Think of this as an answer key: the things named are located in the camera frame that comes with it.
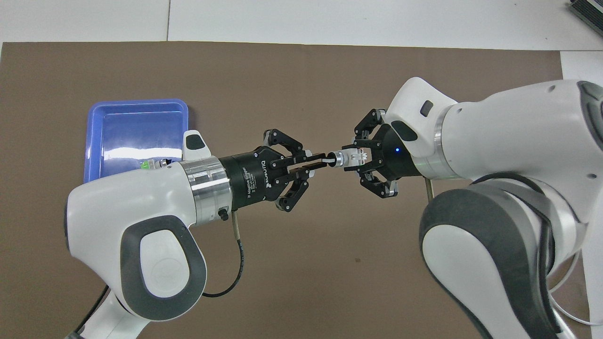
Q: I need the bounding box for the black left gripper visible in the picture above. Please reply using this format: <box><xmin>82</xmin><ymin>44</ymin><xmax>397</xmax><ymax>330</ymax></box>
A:
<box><xmin>219</xmin><ymin>128</ymin><xmax>331</xmax><ymax>213</ymax></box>

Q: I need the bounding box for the grey metal device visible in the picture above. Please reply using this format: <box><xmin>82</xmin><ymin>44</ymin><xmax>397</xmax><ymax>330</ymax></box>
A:
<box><xmin>568</xmin><ymin>0</ymin><xmax>603</xmax><ymax>24</ymax></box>

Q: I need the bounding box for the blue plastic tray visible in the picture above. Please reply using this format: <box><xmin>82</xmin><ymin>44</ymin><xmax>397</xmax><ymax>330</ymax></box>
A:
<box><xmin>84</xmin><ymin>99</ymin><xmax>189</xmax><ymax>184</ymax></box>

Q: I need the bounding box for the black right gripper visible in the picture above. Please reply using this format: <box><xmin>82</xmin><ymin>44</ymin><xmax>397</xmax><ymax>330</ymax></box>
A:
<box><xmin>351</xmin><ymin>108</ymin><xmax>425</xmax><ymax>199</ymax></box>

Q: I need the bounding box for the orange white rotary switch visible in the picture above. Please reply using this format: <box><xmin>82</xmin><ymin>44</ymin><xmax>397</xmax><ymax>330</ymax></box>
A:
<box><xmin>326</xmin><ymin>147</ymin><xmax>371</xmax><ymax>170</ymax></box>

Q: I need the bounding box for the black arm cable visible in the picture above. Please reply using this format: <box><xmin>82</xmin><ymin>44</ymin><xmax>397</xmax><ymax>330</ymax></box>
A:
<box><xmin>425</xmin><ymin>173</ymin><xmax>561</xmax><ymax>339</ymax></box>
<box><xmin>71</xmin><ymin>210</ymin><xmax>246</xmax><ymax>339</ymax></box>

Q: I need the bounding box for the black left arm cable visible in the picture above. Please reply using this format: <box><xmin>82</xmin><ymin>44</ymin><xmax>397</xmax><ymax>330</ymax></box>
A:
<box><xmin>71</xmin><ymin>210</ymin><xmax>246</xmax><ymax>339</ymax></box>

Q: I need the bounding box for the brown table mat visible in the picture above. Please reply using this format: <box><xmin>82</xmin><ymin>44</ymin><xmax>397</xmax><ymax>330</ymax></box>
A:
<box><xmin>0</xmin><ymin>41</ymin><xmax>564</xmax><ymax>339</ymax></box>

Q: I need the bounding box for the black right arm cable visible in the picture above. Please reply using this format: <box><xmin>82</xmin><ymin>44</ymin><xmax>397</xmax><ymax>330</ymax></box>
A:
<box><xmin>425</xmin><ymin>173</ymin><xmax>561</xmax><ymax>339</ymax></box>

